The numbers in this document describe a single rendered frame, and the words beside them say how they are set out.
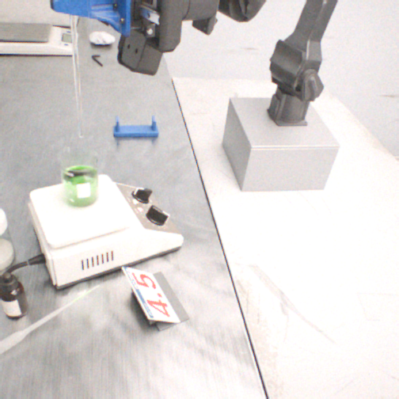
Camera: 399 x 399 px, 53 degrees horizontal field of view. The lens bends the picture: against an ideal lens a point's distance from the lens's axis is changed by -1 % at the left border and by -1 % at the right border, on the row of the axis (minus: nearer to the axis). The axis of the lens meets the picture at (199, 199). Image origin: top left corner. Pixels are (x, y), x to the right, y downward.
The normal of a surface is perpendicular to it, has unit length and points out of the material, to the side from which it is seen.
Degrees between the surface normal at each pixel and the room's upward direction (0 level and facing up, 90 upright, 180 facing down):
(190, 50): 90
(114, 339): 0
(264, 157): 90
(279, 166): 90
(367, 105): 90
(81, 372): 0
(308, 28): 80
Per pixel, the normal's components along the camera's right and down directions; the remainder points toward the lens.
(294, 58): -0.80, 0.31
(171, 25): 0.62, 0.54
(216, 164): 0.11, -0.77
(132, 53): -0.69, 0.06
